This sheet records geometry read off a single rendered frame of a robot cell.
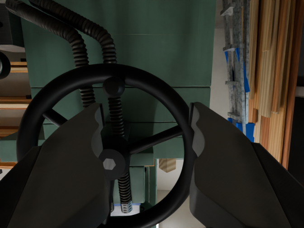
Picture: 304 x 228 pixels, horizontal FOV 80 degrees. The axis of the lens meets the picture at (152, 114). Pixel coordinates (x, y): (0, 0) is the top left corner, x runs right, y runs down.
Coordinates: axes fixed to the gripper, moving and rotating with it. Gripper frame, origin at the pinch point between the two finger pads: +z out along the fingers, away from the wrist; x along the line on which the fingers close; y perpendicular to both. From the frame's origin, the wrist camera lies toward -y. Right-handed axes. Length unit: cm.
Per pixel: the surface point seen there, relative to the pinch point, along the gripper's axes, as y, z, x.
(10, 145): 26, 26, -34
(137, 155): 21.5, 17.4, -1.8
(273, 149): 113, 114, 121
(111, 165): 14.9, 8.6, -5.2
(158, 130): 22.4, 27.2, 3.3
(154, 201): 79, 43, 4
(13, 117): 165, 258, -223
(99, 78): 3.4, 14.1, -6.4
